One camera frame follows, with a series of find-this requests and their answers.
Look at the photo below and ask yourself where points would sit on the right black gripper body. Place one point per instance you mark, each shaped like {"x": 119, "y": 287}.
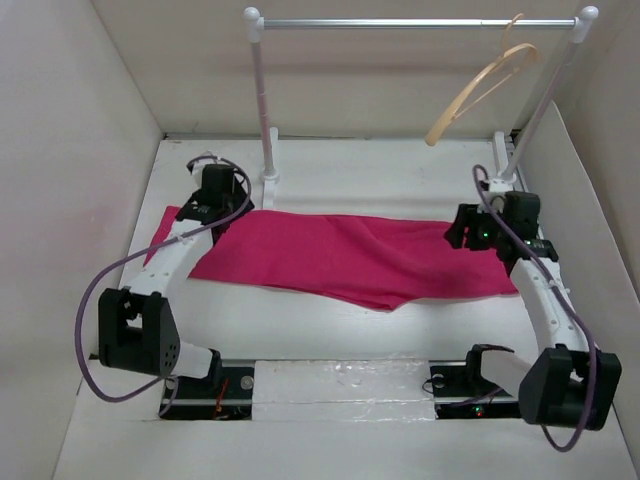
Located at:
{"x": 487, "y": 230}

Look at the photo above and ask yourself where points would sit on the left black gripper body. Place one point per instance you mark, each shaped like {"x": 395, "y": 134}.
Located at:
{"x": 235, "y": 202}

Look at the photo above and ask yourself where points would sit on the beige wooden clothes hanger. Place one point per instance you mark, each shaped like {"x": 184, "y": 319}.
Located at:
{"x": 511, "y": 61}

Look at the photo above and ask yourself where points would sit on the pink trousers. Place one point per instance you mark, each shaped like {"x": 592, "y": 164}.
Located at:
{"x": 372, "y": 262}

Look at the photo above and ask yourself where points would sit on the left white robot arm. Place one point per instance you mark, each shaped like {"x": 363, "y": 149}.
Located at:
{"x": 137, "y": 330}

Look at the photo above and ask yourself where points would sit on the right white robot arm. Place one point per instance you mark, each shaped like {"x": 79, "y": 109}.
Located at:
{"x": 572, "y": 383}

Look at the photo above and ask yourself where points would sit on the white foam block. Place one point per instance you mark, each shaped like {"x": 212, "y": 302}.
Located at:
{"x": 342, "y": 391}

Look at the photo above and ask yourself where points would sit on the white clothes rack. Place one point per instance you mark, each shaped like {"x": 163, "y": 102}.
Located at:
{"x": 256, "y": 24}

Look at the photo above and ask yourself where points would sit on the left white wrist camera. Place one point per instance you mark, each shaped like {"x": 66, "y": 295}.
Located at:
{"x": 204, "y": 170}

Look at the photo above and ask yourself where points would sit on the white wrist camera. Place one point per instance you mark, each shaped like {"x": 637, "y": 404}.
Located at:
{"x": 494, "y": 192}
{"x": 204, "y": 170}

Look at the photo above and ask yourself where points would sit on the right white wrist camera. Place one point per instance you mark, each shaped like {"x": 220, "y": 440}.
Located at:
{"x": 494, "y": 192}

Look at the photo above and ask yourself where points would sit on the aluminium rail right side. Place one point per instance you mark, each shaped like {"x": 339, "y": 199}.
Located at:
{"x": 516, "y": 150}

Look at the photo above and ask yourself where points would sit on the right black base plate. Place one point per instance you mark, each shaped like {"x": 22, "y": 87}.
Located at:
{"x": 456, "y": 397}

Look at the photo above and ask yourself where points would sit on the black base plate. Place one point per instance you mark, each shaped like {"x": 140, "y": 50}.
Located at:
{"x": 193, "y": 400}
{"x": 456, "y": 397}

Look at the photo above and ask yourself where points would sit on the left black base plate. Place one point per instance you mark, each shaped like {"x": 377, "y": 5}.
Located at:
{"x": 193, "y": 400}

